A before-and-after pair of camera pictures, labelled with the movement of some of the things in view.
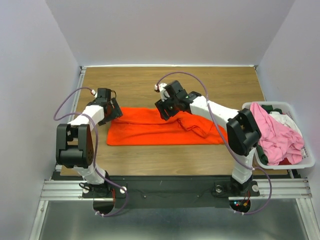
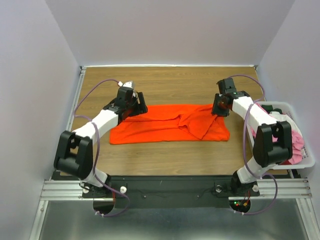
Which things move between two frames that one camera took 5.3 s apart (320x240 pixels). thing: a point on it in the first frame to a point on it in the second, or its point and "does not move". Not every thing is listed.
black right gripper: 161,106 to 216,110
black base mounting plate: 171,191 does not move
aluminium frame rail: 272,188 does not move
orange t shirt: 143,126 does not move
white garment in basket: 286,120 does not move
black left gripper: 116,112 to 140,108
